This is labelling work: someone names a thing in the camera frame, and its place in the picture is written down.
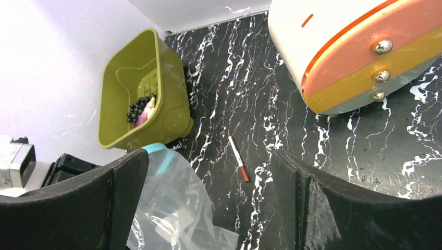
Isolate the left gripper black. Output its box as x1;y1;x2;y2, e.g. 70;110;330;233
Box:
41;154;100;188

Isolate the red white marker pen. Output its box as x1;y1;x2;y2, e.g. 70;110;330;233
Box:
228;134;250;182

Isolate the olive green plastic basket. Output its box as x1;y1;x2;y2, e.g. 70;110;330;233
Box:
97;29;193;151

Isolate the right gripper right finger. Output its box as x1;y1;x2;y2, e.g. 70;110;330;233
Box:
270;149;441;249

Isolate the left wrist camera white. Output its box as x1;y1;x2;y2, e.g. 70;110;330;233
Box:
1;135;36;197

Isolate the clear zip top bag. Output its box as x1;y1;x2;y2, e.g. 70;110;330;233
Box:
127;143;239;250

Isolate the black toy grape bunch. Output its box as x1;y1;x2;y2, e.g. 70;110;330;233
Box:
126;93;156;125

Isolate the white orange cylindrical appliance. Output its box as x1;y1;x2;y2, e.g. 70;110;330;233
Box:
268;0;441;116

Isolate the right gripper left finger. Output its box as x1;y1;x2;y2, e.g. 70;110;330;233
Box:
1;149;149;249

